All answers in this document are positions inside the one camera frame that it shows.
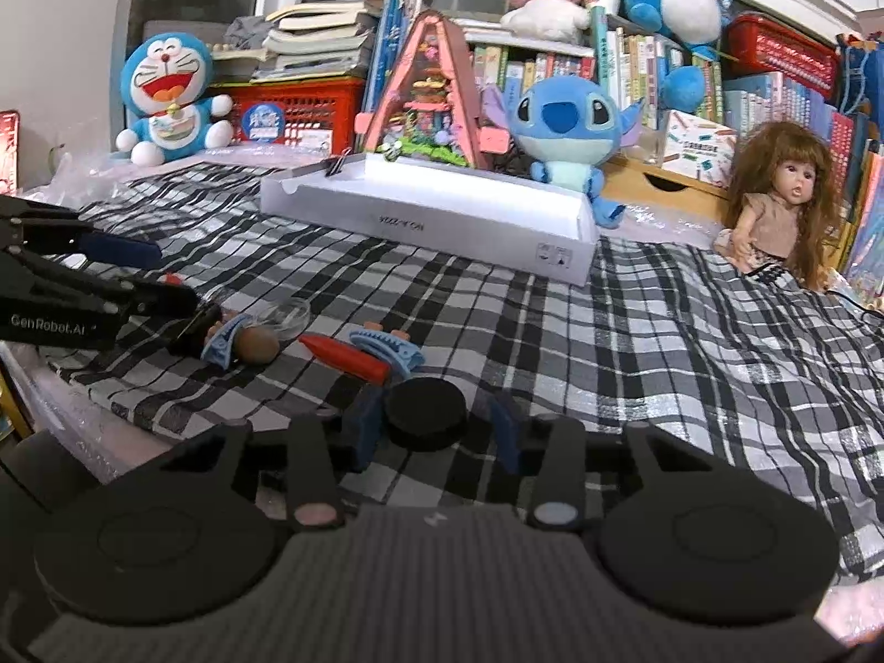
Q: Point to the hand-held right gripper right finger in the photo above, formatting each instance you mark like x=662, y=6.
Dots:
x=507, y=435

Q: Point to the white cardboard box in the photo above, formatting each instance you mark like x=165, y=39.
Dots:
x=442, y=221

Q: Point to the leaning thin picture books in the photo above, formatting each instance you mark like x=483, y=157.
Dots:
x=870, y=235

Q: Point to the clear glass dish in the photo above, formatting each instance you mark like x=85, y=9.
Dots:
x=283, y=314

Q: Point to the black binder clip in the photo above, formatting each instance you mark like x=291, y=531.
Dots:
x=338, y=166

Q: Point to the row of colourful shelf books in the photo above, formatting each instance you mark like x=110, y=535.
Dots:
x=780, y=110

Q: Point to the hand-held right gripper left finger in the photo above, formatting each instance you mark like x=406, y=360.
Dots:
x=362, y=428

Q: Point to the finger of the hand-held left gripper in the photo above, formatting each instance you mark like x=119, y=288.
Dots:
x=169, y=300
x=121, y=248

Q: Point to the red plastic basket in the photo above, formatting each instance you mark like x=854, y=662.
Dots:
x=780, y=48

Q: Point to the wooden drawer box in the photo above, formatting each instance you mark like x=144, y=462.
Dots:
x=663, y=190

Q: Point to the row of tall blue books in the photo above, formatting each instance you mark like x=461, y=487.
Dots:
x=390, y=48

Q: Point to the blue white cat plush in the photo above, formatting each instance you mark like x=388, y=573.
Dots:
x=169, y=97

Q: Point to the grey cloth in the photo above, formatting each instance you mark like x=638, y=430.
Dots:
x=248, y=31

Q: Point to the blue white round plush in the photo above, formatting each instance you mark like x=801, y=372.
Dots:
x=673, y=0

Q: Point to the long-haired baby doll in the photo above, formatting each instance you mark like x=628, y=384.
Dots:
x=780, y=214

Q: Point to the blue big-eared alien plush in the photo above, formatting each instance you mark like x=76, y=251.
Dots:
x=559, y=124

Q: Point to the red printed box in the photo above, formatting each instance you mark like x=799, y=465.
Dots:
x=8, y=152

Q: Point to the label printer box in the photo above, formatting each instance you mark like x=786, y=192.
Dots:
x=697, y=148

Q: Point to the blue gift bag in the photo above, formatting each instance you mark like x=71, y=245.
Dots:
x=863, y=83

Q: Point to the stack of lying books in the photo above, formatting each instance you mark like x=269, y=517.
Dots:
x=318, y=34

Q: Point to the pink triangular miniature house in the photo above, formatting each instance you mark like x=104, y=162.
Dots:
x=428, y=97

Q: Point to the red plastic crate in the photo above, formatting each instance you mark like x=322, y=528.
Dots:
x=311, y=110

